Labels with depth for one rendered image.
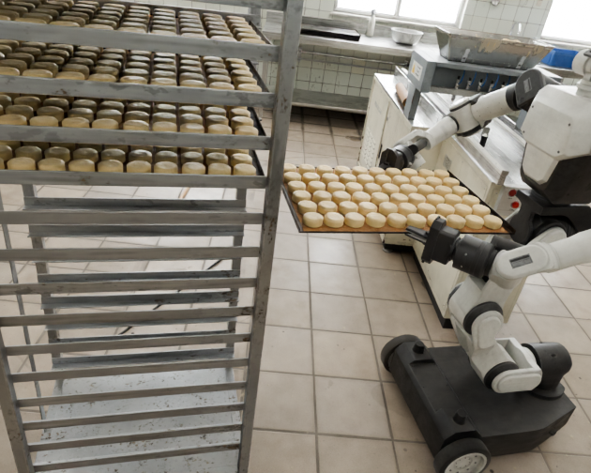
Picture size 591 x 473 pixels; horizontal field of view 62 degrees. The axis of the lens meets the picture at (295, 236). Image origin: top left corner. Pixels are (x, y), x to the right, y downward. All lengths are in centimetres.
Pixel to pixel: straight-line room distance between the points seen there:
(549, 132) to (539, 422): 112
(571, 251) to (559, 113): 47
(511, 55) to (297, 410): 206
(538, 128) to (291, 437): 137
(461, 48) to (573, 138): 140
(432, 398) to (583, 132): 108
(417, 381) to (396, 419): 20
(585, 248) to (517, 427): 102
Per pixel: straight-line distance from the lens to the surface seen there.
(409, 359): 213
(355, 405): 216
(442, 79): 287
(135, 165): 111
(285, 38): 97
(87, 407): 192
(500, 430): 207
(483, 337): 182
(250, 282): 122
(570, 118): 154
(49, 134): 105
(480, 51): 286
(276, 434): 201
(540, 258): 121
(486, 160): 236
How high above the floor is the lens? 159
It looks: 30 degrees down
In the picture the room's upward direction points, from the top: 8 degrees clockwise
